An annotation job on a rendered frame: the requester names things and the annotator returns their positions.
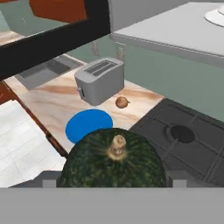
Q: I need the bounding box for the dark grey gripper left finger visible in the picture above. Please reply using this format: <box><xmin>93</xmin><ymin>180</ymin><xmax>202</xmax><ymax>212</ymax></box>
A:
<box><xmin>11</xmin><ymin>171</ymin><xmax>63</xmax><ymax>189</ymax></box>

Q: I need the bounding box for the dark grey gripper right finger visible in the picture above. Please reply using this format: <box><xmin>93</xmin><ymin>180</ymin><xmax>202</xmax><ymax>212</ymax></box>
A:
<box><xmin>164</xmin><ymin>170</ymin><xmax>218</xmax><ymax>189</ymax></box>

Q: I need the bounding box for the dark green squash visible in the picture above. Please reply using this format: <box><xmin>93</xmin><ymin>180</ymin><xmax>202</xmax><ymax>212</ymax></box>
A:
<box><xmin>57</xmin><ymin>127</ymin><xmax>168</xmax><ymax>189</ymax></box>

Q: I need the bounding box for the blue plate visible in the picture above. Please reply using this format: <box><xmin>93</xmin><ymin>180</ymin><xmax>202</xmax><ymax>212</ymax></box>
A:
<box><xmin>65</xmin><ymin>108</ymin><xmax>114</xmax><ymax>145</ymax></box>

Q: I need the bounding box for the black framed microwave door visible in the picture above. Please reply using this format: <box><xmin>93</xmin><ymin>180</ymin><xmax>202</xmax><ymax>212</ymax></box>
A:
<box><xmin>0</xmin><ymin>0</ymin><xmax>112</xmax><ymax>81</ymax></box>

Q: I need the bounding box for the grey microwave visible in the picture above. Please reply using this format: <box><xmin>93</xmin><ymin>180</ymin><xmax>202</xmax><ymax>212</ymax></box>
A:
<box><xmin>108</xmin><ymin>0</ymin><xmax>224</xmax><ymax>70</ymax></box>

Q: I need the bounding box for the white microwave turntable plate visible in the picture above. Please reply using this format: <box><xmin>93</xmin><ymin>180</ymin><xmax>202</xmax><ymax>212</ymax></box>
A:
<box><xmin>204</xmin><ymin>4</ymin><xmax>224</xmax><ymax>29</ymax></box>

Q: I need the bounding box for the black hob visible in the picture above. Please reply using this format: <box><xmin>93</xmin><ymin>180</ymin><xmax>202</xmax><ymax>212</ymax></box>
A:
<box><xmin>128</xmin><ymin>97</ymin><xmax>224</xmax><ymax>189</ymax></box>

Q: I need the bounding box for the brown onion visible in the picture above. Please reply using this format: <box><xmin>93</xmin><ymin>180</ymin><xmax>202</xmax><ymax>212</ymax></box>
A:
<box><xmin>115</xmin><ymin>95</ymin><xmax>131</xmax><ymax>109</ymax></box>

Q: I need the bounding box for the grey sink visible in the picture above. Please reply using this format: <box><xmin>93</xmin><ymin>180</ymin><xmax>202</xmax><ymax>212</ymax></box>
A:
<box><xmin>14</xmin><ymin>54</ymin><xmax>86</xmax><ymax>92</ymax></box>

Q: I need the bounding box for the grey toaster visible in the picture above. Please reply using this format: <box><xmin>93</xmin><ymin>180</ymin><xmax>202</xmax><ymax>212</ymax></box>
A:
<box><xmin>73</xmin><ymin>56</ymin><xmax>126</xmax><ymax>107</ymax></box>

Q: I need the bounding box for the red-brown wall cupboard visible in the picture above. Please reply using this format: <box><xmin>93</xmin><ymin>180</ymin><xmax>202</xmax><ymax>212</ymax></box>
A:
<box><xmin>28</xmin><ymin>0</ymin><xmax>88</xmax><ymax>25</ymax></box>

